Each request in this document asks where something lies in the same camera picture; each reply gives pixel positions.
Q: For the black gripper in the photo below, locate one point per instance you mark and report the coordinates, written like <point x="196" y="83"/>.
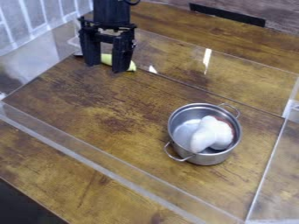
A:
<point x="110" y="26"/>

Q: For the silver metal pot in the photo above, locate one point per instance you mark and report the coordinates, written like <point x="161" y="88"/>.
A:
<point x="184" y="123"/>

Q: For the white red toy mushroom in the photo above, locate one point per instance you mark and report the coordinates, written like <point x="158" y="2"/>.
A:
<point x="214" y="134"/>

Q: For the yellow green toy vegetable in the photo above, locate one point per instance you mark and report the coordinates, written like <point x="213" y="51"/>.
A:
<point x="108" y="60"/>

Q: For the black bar on table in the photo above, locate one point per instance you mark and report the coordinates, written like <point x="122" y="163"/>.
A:
<point x="229" y="15"/>

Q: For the clear acrylic enclosure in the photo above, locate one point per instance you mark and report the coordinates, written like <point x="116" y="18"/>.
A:
<point x="84" y="133"/>

